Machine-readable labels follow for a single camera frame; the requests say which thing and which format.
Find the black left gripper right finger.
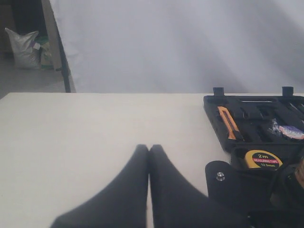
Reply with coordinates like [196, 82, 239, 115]
[149, 144, 250, 228]

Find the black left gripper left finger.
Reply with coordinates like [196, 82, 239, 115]
[51, 144, 149, 228]

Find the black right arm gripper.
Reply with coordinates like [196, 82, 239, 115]
[248, 157, 304, 228]

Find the black PVC electrical tape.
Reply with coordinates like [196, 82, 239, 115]
[269, 119, 304, 140]

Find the black plastic tool case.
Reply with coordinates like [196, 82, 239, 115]
[203, 86, 304, 170]

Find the yellow tape measure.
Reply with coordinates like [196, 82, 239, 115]
[244, 150, 283, 171]

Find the orange utility knife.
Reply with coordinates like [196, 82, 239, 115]
[218, 106, 244, 141]

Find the black stand pole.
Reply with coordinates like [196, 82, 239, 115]
[56, 35, 72, 93]

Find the white backdrop cloth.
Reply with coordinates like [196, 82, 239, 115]
[51, 0, 304, 94]

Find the green bag behind sack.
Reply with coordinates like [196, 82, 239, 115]
[36, 37, 54, 69]

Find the white woven sack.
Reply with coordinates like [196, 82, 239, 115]
[5, 28, 40, 69]

